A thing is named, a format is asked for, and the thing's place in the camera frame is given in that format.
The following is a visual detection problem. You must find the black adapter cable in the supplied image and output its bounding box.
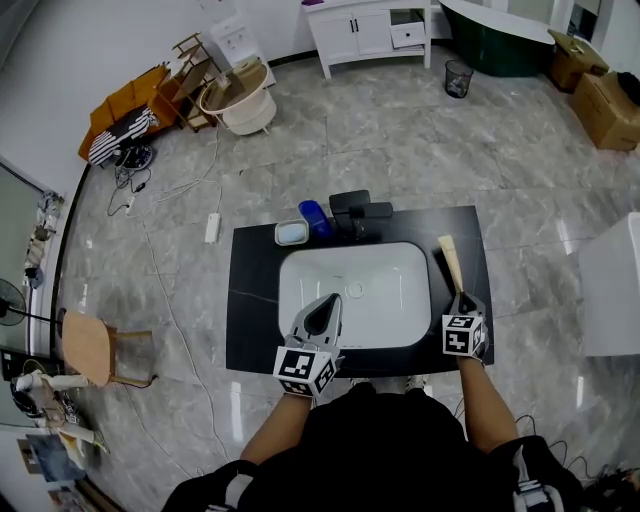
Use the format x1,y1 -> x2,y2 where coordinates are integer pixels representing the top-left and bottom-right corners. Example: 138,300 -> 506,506
106,164 -> 153,218

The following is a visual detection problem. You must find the black sink counter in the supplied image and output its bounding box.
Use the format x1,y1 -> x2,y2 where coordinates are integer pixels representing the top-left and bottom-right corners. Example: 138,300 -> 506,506
225,204 -> 496,379

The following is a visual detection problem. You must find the black white striped cloth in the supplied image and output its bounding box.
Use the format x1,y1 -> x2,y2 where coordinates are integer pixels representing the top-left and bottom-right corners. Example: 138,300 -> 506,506
88,106 -> 162,167

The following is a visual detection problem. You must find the person's right forearm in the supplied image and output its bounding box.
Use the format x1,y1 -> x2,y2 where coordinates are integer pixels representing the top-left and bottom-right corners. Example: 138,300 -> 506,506
456,353 -> 521,454

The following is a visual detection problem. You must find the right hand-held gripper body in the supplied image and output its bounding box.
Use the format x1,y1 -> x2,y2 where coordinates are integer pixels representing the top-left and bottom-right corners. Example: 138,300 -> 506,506
441,297 -> 489,361

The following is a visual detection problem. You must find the wooden chair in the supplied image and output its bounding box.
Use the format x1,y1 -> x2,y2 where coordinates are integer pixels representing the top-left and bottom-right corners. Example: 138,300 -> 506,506
60,310 -> 154,389

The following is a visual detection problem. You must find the person's black clothing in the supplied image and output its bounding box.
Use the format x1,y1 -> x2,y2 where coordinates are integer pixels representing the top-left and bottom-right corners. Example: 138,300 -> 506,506
160,381 -> 585,512

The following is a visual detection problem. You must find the small cardboard box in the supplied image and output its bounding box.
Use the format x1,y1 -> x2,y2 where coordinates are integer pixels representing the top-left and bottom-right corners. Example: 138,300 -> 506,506
547,29 -> 611,94

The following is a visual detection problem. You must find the black bag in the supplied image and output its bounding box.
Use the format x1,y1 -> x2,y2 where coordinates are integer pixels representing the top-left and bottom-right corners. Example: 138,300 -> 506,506
616,70 -> 640,107

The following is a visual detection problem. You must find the grey soap dish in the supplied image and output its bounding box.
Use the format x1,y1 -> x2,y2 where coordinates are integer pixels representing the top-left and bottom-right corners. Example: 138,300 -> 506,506
273,218 -> 312,247

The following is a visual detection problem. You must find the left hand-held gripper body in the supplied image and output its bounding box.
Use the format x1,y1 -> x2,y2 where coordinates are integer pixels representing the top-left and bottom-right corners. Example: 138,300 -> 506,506
272,292 -> 346,399

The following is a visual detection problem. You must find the white sink basin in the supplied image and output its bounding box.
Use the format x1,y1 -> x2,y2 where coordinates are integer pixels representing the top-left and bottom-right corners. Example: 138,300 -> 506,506
277,241 -> 433,350

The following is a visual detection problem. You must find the white power cable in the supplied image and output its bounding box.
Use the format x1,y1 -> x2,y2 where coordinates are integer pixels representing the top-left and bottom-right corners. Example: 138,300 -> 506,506
125,124 -> 232,464

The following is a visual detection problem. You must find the black mesh waste bin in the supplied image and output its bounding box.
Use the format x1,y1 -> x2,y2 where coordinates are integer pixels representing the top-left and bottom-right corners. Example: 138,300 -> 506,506
444,59 -> 475,100

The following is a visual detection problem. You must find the dark green bathtub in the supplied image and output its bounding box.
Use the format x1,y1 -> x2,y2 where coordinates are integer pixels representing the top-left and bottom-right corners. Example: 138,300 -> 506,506
438,0 -> 558,79

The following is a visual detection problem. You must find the round white side table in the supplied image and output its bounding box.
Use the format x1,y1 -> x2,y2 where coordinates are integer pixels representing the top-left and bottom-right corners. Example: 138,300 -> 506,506
199,61 -> 278,137

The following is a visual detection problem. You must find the round black device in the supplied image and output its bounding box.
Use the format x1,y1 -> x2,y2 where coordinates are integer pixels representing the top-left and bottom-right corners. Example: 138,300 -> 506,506
121,144 -> 154,170

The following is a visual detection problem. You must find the blue cup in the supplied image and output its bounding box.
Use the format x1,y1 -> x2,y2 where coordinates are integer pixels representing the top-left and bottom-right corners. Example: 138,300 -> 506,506
298,199 -> 333,239

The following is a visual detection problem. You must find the white water dispenser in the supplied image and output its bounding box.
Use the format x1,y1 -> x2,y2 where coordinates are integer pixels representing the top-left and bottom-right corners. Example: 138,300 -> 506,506
209,11 -> 267,72

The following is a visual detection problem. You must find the large cardboard box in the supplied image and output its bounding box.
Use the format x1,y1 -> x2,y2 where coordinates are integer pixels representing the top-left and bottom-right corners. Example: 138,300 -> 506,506
569,70 -> 640,152

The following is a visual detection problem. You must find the white vanity cabinet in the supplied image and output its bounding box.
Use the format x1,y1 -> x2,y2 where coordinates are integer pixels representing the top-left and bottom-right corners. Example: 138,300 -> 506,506
304,0 -> 434,81

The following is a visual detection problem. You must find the orange sofa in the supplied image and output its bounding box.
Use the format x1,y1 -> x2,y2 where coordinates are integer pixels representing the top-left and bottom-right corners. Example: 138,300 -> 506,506
77,64 -> 174,162

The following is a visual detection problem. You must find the black standing fan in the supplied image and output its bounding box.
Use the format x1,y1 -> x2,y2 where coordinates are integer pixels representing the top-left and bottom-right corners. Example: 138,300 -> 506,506
0,277 -> 67,329

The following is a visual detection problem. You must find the black faucet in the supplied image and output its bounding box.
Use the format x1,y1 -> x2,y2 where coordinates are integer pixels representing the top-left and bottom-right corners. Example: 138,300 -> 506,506
328,189 -> 394,242

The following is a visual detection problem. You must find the black cables bundle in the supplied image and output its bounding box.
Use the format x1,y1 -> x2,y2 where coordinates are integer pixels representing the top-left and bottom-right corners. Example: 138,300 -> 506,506
514,413 -> 640,501

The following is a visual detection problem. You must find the wooden shelf rack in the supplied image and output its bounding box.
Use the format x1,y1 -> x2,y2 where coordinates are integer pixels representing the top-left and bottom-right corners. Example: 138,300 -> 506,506
153,31 -> 222,134

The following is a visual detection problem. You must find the person's left forearm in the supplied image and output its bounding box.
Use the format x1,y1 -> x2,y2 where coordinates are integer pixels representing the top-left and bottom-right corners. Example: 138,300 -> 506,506
239,391 -> 314,464

